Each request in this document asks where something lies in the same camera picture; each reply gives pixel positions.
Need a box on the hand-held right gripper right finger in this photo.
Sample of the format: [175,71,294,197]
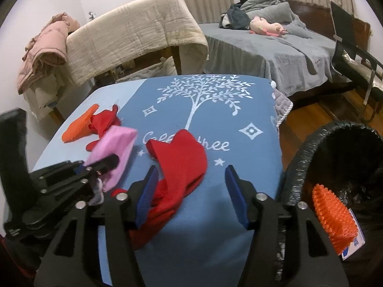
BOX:
[224,164,349,287]

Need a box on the red knit cloth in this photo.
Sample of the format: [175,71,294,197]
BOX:
[112,129,209,250]
[86,105,122,152]

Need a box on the black folding chair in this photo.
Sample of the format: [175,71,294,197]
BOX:
[328,1,383,124]

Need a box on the grey quilted cloth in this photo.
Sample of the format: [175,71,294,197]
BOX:
[269,80,294,127]

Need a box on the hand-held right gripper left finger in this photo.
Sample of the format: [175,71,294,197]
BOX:
[34,165,160,287]

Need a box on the blue tree print tablecloth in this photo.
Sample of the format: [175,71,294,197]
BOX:
[31,74,284,287]

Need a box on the bright pink sock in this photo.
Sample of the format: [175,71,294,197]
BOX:
[85,126,139,205]

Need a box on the black trash bin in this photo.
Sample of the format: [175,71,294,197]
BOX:
[275,121,383,287]

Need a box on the white printed box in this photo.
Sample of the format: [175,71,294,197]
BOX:
[340,209,367,261]

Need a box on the pink plush toy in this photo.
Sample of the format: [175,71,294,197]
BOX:
[248,17,289,38]

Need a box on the grey bed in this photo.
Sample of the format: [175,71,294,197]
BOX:
[198,21,338,101]

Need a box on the beige blanket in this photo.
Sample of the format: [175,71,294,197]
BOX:
[66,0,209,85]

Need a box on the beige cushion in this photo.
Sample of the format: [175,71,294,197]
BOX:
[115,56,178,84]

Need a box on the orange sock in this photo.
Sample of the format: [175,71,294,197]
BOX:
[62,103,101,143]

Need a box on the wooden bench frame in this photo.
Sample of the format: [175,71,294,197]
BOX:
[52,46,184,125]

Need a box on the dark clothes pile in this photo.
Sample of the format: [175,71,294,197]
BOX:
[219,4,252,31]

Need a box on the wooden bed headboard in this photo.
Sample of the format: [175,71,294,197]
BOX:
[285,0,372,55]

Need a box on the white patterned cloth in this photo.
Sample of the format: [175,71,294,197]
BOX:
[23,74,70,121]

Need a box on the pink jacket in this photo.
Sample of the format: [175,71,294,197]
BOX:
[16,12,80,95]

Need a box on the grey pillow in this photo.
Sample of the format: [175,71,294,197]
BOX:
[239,0,297,25]

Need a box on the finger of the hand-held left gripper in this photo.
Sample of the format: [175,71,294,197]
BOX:
[37,154,121,207]
[30,160,86,181]

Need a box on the orange foam net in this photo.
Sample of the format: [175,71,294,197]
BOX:
[312,184,359,256]

